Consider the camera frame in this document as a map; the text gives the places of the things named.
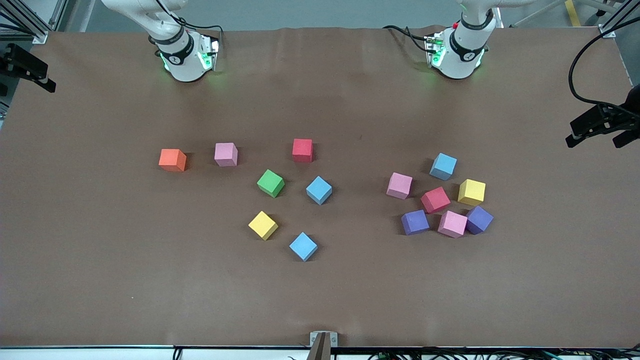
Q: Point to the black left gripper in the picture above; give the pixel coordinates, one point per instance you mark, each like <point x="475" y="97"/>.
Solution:
<point x="621" y="116"/>

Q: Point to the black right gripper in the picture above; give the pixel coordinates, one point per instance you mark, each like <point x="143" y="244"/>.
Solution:
<point x="10" y="61"/>

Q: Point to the yellow foam block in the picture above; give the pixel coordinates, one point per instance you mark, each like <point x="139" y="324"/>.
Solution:
<point x="262" y="224"/>
<point x="471" y="191"/>

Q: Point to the blue foam block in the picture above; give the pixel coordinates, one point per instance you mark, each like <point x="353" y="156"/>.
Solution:
<point x="443" y="165"/>
<point x="318" y="189"/>
<point x="302" y="245"/>

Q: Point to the purple foam block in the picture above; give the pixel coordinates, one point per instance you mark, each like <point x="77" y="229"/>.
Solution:
<point x="415" y="221"/>
<point x="479" y="218"/>

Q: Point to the pink foam block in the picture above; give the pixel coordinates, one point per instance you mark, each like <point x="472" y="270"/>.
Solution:
<point x="399" y="184"/>
<point x="452" y="223"/>
<point x="225" y="152"/>

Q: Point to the green foam block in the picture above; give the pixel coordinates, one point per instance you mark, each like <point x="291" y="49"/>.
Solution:
<point x="270" y="181"/>

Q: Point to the red foam block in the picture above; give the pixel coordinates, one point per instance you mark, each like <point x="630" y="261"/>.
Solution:
<point x="302" y="149"/>
<point x="435" y="199"/>

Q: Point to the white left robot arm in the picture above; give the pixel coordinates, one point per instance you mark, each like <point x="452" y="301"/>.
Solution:
<point x="457" y="62"/>

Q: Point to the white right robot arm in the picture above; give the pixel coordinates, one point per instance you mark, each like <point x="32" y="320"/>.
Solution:
<point x="185" y="65"/>

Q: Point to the orange foam block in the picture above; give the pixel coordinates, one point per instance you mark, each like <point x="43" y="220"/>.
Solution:
<point x="171" y="159"/>

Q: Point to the brown table cover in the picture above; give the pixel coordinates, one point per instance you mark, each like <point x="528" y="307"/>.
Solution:
<point x="150" y="280"/>

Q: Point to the aluminium frame post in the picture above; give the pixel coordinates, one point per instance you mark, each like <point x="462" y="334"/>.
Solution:
<point x="607" y="32"/>
<point x="39" y="36"/>

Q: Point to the white table edge rail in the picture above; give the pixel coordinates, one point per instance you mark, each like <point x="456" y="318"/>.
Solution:
<point x="100" y="354"/>

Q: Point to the metal table edge bracket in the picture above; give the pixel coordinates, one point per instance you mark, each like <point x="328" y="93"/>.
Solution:
<point x="315" y="339"/>

